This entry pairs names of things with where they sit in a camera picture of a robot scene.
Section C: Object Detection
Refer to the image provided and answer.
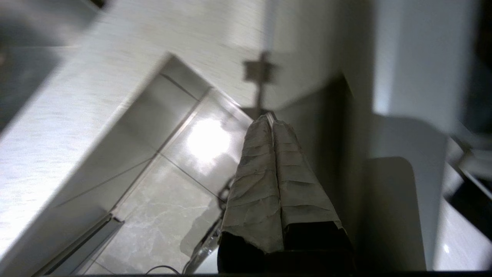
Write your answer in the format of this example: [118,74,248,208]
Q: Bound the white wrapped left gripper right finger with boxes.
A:
[269,119,356,272]

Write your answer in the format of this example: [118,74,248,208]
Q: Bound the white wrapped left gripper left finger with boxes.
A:
[217,113,284,274]

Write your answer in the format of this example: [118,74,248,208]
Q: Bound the cabinet front panel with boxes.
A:
[50,71,213,210]

